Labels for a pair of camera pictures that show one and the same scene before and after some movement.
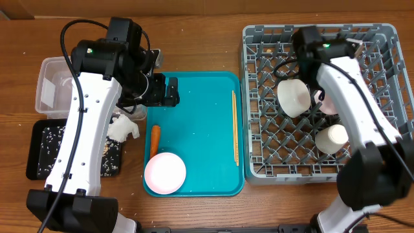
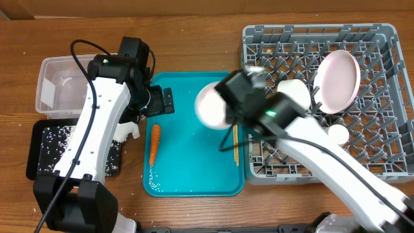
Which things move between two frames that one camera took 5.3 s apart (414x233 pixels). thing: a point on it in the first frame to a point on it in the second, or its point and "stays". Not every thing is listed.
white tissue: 122,126 stays
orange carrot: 154,140 stays
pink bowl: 165,173 to 210,108
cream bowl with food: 294,97 stays
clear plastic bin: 53,88 stays
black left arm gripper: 156,98 to 156,107
